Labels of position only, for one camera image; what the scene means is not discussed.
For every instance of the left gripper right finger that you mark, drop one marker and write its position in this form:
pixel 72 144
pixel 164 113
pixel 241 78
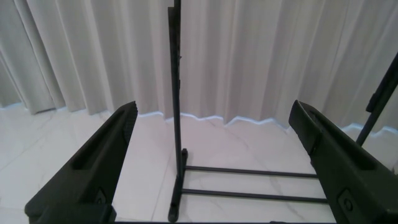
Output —
pixel 348 174

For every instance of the white curtain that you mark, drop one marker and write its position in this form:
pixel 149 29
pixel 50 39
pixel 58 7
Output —
pixel 248 46

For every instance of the black clothes rack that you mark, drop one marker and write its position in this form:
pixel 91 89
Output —
pixel 175 93

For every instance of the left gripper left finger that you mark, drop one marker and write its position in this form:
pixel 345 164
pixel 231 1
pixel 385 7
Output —
pixel 87 174

